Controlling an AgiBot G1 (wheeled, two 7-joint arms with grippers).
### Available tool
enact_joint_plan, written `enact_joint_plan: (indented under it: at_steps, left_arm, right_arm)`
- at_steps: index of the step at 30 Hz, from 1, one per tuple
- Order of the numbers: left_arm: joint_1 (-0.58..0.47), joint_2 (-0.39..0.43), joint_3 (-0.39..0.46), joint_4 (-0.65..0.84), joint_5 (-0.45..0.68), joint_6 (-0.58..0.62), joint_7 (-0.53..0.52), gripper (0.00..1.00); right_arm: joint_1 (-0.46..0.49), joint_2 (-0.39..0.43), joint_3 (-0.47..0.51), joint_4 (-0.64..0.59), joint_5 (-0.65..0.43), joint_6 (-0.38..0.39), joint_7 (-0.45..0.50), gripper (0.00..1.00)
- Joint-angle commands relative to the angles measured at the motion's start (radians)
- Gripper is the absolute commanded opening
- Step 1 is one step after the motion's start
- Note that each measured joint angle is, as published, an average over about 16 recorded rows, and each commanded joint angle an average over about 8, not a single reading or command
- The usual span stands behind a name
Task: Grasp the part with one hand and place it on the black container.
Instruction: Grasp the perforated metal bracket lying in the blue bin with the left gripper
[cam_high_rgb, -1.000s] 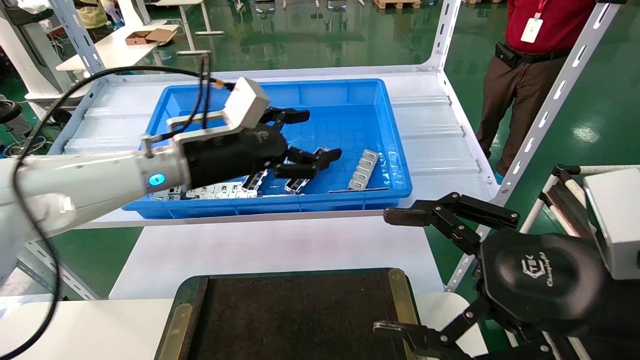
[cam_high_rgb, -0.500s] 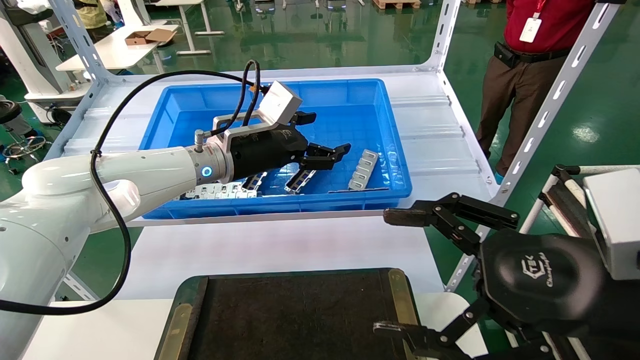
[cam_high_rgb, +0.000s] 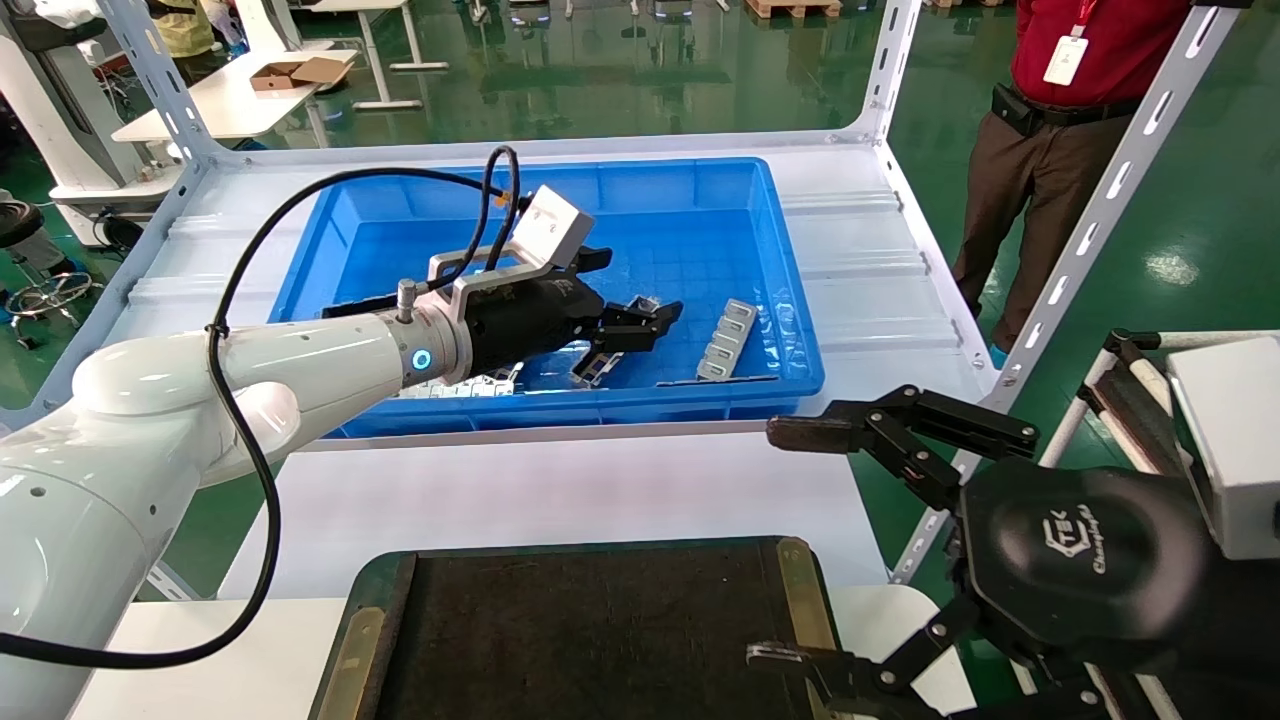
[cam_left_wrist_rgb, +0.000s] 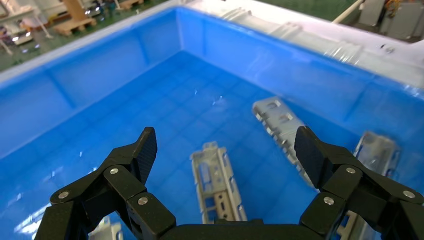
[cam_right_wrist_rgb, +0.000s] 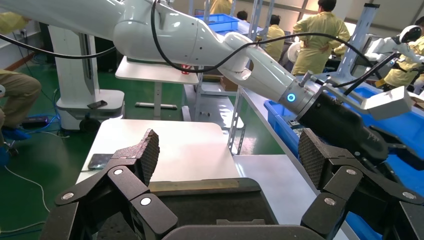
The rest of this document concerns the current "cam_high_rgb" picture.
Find open cardboard box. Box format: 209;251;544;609
250;57;351;93

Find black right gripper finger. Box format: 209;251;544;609
767;385;1041;512

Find black stool with chrome base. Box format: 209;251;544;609
0;200;106;351

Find white machine housing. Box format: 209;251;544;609
0;0;186;246

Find black felt-lined container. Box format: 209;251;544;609
310;537;841;720

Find long flat slotted metal bracket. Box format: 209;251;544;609
398;365;523;401

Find person in red shirt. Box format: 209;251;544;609
952;0;1191;351

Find white desk with pedestal leg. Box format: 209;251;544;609
300;0;451;111

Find dark long metal bracket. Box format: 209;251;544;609
320;293;401;321

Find short slotted metal bracket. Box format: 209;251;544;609
696;298;759;383

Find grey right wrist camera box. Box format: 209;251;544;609
1168;335;1280;561

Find wooden pallet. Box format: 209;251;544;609
745;0;843;21

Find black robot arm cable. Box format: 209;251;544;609
0;146;523;671

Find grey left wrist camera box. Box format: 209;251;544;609
510;184;597;271

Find thin metal strip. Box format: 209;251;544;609
656;374;782;389

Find white slotted-angle shelf rack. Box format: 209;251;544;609
0;0;1256;601

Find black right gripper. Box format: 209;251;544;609
745;458;1280;720

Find person in yellow clothes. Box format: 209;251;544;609
150;0;221;59

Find white pipe cart frame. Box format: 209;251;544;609
1040;328;1216;521

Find channel metal bracket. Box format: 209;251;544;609
570;295;663;389

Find blue plastic bin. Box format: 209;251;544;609
268;157;827;441

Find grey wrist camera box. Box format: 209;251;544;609
510;184;597;271
1168;335;1280;561

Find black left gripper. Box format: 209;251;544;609
465;245;685;383

